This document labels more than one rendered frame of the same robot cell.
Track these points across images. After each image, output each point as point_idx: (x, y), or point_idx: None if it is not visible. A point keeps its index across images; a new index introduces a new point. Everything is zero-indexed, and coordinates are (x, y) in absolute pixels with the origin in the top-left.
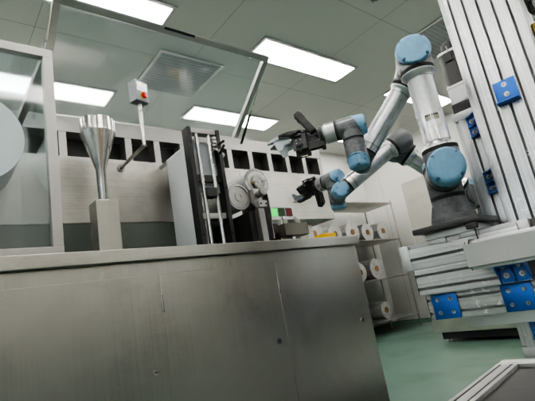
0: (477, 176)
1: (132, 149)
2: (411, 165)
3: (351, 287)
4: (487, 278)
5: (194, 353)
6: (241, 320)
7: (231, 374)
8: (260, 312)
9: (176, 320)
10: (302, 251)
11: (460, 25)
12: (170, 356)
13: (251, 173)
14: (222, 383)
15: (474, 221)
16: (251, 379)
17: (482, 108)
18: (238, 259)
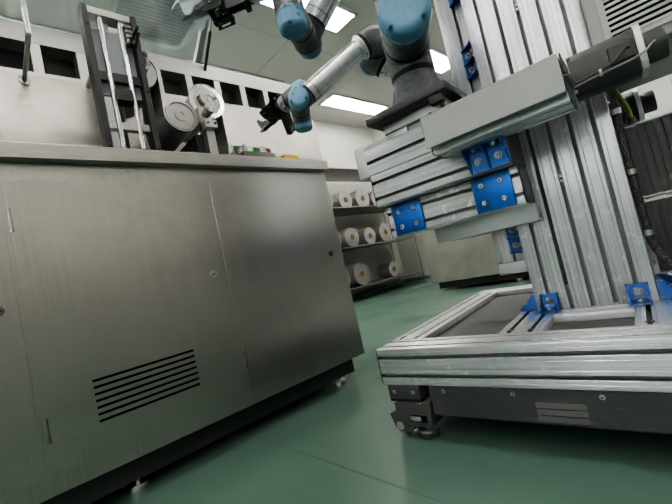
0: (455, 58)
1: (49, 63)
2: (389, 75)
3: (317, 218)
4: (455, 171)
5: (71, 287)
6: (154, 248)
7: (136, 313)
8: (185, 239)
9: (37, 243)
10: (250, 172)
11: None
12: (26, 290)
13: (198, 89)
14: (121, 324)
15: (439, 91)
16: (169, 318)
17: None
18: (150, 173)
